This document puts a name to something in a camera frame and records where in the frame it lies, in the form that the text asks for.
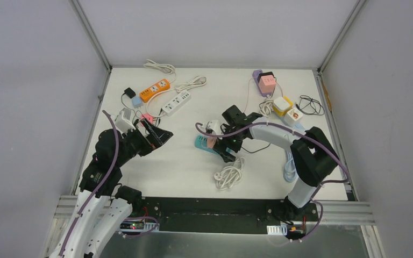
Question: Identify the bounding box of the light blue coiled cable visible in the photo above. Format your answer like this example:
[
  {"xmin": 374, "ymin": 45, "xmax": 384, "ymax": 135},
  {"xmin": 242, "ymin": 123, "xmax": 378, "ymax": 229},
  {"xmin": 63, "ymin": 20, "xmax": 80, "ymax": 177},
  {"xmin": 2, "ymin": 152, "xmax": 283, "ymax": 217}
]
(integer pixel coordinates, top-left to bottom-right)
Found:
[{"xmin": 283, "ymin": 151, "xmax": 299, "ymax": 183}]

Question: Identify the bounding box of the white coiled strip cord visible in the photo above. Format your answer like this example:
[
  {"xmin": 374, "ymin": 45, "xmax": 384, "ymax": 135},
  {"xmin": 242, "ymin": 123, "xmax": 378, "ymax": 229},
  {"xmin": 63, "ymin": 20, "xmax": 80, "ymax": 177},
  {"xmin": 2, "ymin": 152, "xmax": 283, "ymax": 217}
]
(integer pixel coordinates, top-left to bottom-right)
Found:
[{"xmin": 213, "ymin": 157, "xmax": 246, "ymax": 191}]

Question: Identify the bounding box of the white power strip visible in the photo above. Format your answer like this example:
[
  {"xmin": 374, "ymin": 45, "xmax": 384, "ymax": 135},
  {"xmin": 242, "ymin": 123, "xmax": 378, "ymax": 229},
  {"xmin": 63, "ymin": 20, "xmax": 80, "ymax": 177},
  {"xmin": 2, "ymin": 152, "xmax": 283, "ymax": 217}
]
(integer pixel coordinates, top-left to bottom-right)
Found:
[{"xmin": 162, "ymin": 90, "xmax": 191, "ymax": 116}]

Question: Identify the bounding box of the black thin cable bundle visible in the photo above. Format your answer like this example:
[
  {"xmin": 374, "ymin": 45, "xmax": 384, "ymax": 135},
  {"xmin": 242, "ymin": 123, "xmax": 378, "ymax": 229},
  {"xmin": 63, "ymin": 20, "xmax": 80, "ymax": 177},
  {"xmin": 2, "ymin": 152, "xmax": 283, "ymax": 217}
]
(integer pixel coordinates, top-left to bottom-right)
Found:
[{"xmin": 296, "ymin": 95, "xmax": 325, "ymax": 117}]

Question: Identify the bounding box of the yellow white cube socket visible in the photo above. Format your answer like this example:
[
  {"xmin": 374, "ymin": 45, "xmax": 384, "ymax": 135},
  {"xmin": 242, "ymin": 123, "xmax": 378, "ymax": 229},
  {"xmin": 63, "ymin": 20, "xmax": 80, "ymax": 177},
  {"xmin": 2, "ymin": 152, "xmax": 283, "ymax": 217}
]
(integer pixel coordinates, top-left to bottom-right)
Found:
[{"xmin": 273, "ymin": 96, "xmax": 293, "ymax": 117}]

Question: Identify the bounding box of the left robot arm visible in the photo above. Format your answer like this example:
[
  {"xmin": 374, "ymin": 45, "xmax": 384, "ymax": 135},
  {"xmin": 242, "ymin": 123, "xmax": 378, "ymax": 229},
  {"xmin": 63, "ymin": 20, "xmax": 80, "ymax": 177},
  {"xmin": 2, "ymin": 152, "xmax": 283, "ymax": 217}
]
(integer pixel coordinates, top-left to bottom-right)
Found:
[{"xmin": 50, "ymin": 119, "xmax": 173, "ymax": 257}]

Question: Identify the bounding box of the small black charger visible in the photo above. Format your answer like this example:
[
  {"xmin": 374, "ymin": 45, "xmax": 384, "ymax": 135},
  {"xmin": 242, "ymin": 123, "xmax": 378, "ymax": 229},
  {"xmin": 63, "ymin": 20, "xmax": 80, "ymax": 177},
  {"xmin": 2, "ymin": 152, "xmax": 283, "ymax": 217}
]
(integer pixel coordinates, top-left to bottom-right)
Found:
[{"xmin": 124, "ymin": 88, "xmax": 136, "ymax": 99}]

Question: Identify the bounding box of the orange power strip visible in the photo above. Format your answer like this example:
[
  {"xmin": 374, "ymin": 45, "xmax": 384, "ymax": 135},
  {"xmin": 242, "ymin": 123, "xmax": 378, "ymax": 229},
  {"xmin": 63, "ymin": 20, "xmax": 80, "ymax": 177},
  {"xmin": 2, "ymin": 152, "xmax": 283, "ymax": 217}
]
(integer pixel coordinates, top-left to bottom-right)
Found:
[{"xmin": 139, "ymin": 79, "xmax": 170, "ymax": 103}]

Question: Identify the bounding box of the black usb cable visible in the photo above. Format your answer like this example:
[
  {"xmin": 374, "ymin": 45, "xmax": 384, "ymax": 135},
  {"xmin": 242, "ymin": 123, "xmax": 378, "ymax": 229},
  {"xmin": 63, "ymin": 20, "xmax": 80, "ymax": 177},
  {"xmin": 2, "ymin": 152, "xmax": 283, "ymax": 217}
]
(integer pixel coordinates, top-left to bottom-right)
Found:
[{"xmin": 240, "ymin": 143, "xmax": 272, "ymax": 154}]

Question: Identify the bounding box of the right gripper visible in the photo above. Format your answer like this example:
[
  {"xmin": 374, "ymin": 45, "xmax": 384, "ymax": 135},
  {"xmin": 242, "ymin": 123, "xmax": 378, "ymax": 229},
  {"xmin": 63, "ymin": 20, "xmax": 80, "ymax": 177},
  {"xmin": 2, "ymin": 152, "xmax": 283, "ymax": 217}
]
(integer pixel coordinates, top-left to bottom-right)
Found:
[{"xmin": 212, "ymin": 124, "xmax": 246, "ymax": 162}]

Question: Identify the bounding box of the salmon pink charger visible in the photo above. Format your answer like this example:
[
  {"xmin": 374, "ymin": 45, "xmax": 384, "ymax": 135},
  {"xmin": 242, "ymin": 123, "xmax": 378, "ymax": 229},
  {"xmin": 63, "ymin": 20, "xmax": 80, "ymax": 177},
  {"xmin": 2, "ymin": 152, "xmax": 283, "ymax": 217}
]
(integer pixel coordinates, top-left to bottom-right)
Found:
[{"xmin": 206, "ymin": 137, "xmax": 217, "ymax": 149}]

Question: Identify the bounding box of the teal power strip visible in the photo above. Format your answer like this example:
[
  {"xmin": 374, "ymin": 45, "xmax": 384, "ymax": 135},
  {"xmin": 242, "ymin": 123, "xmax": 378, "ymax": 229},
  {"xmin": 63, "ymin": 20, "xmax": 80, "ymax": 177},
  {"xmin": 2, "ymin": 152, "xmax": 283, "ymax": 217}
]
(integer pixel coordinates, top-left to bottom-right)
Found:
[{"xmin": 194, "ymin": 135, "xmax": 218, "ymax": 155}]

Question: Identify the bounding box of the white cube socket adapter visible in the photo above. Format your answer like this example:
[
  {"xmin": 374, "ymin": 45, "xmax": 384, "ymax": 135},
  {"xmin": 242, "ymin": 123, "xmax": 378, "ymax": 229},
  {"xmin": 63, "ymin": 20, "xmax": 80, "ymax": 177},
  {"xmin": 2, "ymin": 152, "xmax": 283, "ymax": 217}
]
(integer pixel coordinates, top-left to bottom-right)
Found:
[{"xmin": 283, "ymin": 108, "xmax": 304, "ymax": 127}]

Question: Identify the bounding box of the pink round socket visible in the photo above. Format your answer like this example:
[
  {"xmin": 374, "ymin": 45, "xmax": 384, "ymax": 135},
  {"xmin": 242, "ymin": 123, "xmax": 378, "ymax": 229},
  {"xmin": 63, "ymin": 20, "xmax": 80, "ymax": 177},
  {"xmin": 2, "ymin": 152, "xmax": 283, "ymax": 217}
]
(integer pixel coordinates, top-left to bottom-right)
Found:
[{"xmin": 139, "ymin": 113, "xmax": 155, "ymax": 125}]

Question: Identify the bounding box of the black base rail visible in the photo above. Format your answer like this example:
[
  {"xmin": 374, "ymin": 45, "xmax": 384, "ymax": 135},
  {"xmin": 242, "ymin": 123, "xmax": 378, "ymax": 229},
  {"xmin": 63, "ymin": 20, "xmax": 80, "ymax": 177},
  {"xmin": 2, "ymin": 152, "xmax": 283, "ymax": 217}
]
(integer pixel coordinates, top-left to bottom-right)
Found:
[{"xmin": 108, "ymin": 197, "xmax": 319, "ymax": 235}]

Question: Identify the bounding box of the pink cube socket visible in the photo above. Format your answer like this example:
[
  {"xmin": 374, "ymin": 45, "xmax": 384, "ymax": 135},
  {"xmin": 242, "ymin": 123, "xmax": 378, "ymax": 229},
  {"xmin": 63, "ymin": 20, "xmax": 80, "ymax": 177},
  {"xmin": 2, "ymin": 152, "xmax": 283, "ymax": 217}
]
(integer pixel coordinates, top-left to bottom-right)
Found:
[{"xmin": 257, "ymin": 71, "xmax": 276, "ymax": 97}]

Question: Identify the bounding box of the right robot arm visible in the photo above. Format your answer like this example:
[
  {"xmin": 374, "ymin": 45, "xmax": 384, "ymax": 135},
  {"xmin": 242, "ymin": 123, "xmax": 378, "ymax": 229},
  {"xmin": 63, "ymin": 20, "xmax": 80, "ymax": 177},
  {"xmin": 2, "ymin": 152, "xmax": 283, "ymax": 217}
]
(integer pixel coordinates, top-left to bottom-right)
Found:
[{"xmin": 213, "ymin": 105, "xmax": 339, "ymax": 220}]

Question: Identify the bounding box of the light blue small charger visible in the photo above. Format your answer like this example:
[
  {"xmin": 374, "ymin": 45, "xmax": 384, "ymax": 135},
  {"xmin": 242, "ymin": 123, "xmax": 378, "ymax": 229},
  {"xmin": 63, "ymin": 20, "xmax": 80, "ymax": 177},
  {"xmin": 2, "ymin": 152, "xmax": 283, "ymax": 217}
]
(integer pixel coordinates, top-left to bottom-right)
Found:
[{"xmin": 131, "ymin": 96, "xmax": 144, "ymax": 109}]

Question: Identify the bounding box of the purple power strip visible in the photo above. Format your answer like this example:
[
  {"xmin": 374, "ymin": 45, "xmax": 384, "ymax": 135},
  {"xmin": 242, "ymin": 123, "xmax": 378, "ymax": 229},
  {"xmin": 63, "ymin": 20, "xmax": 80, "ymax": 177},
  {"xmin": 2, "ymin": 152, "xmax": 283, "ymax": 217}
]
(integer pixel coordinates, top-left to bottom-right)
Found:
[{"xmin": 252, "ymin": 69, "xmax": 276, "ymax": 97}]

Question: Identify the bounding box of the white cord bundle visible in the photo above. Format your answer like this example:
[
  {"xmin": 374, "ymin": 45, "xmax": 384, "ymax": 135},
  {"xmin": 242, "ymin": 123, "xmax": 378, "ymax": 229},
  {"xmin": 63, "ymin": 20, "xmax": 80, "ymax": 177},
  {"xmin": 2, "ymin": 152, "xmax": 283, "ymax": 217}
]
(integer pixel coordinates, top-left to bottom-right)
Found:
[{"xmin": 258, "ymin": 99, "xmax": 275, "ymax": 118}]

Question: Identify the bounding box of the pink usb cable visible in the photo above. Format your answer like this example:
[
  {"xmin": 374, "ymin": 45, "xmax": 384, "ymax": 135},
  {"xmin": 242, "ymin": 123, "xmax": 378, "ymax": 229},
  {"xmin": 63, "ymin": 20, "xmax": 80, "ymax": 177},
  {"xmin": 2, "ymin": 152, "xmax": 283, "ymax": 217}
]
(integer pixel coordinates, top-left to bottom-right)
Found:
[{"xmin": 244, "ymin": 78, "xmax": 286, "ymax": 114}]

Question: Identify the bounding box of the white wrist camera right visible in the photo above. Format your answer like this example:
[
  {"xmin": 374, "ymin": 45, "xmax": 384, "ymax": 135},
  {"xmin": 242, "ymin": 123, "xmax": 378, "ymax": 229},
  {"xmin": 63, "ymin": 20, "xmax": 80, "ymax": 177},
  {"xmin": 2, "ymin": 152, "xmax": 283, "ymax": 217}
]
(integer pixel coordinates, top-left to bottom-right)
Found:
[{"xmin": 205, "ymin": 120, "xmax": 222, "ymax": 135}]

